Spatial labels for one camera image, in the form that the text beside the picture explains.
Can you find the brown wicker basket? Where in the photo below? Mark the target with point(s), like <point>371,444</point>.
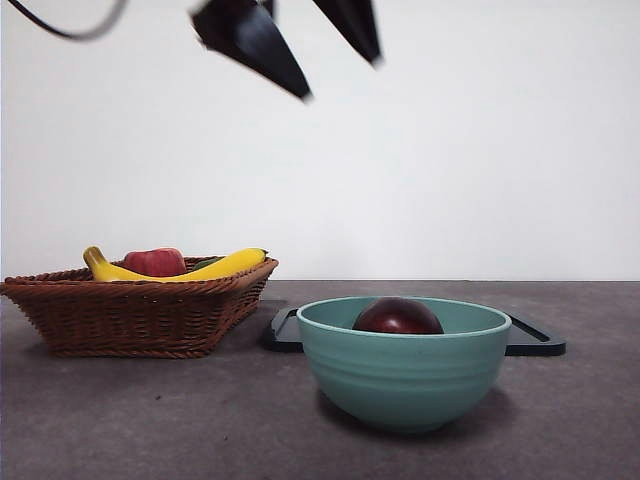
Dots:
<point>130,320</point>

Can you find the teal ribbed bowl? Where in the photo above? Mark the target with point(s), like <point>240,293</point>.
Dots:
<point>405,380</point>

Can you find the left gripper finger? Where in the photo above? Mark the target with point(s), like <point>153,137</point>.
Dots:
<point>250,40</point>
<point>357,25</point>

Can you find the dark red plum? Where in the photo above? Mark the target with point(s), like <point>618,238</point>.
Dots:
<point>397,317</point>

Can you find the red apple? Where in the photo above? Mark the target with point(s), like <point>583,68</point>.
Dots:
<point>150,260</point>

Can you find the black rectangular tray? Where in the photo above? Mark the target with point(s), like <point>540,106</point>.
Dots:
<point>535,345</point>

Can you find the green avocado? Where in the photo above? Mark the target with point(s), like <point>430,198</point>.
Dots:
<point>209,262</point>

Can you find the yellow banana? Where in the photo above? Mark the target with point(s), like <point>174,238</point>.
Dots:
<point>235,262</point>

